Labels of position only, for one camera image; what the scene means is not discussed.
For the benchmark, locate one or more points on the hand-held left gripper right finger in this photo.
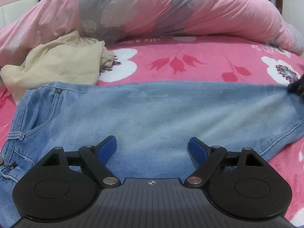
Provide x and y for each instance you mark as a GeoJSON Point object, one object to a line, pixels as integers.
{"type": "Point", "coordinates": [197, 149]}

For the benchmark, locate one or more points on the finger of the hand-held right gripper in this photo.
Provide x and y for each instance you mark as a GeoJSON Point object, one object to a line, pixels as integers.
{"type": "Point", "coordinates": [298, 86]}

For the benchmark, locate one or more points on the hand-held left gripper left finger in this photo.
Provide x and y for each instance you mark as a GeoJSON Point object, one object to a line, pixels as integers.
{"type": "Point", "coordinates": [106, 148]}

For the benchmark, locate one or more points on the blue fleece-lined jeans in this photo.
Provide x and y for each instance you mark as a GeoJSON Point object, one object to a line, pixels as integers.
{"type": "Point", "coordinates": [154, 114]}

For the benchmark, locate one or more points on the pink floral bed sheet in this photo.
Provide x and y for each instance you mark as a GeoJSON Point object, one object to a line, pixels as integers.
{"type": "Point", "coordinates": [201, 61]}

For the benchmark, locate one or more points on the crumpled beige garment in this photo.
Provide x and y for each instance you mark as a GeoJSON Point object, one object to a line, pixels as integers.
{"type": "Point", "coordinates": [59, 59]}

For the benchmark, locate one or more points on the pink and grey quilt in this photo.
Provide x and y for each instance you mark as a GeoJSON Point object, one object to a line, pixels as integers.
{"type": "Point", "coordinates": [166, 9]}

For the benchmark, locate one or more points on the pink and white headboard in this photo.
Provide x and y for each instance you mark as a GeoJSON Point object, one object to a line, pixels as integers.
{"type": "Point", "coordinates": [9, 14]}

